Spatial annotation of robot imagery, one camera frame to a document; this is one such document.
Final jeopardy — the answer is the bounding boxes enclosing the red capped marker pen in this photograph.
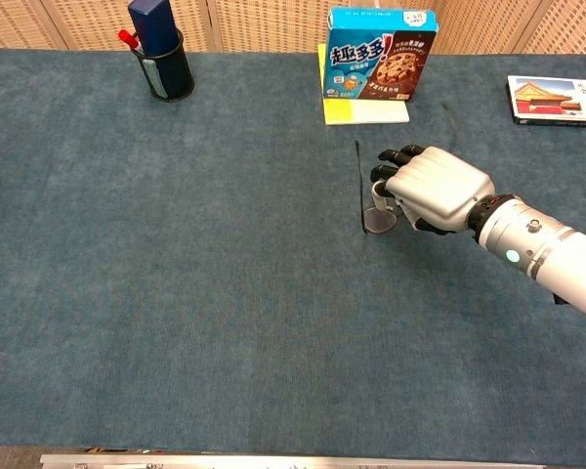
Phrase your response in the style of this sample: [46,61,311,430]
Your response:
[117,29,144,54]

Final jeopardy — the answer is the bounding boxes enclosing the yellow and white notepad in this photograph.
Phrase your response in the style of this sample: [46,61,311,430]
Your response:
[316,42,411,126]

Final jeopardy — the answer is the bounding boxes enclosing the aluminium rail bar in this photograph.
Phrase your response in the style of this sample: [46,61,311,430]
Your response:
[39,452,546,469]

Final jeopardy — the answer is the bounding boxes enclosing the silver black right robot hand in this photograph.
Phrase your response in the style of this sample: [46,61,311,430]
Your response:
[369,144,497,236]

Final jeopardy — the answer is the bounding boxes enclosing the woven wicker folding screen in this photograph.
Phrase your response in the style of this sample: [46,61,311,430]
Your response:
[0,0,586,56]

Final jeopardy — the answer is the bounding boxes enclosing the pale green flat stick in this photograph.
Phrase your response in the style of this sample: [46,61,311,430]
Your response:
[144,57,167,99]

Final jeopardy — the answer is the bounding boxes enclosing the black mesh pen holder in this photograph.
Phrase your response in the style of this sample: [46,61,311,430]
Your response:
[130,27,195,103]

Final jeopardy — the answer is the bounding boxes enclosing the thin-framed eyeglasses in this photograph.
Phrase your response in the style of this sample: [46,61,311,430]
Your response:
[354,102,465,235]

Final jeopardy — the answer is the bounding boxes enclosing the picture box with palace print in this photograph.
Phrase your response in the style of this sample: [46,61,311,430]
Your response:
[505,74,586,130]

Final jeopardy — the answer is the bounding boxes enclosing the blue cookie box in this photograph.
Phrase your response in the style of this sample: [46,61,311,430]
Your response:
[321,6,440,103]

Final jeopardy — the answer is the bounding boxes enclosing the blue felt table cover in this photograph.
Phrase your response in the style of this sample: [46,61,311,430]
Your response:
[0,47,586,465]

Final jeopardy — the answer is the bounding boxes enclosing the dark blue rectangular box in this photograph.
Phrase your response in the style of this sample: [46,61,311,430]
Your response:
[127,0,181,58]

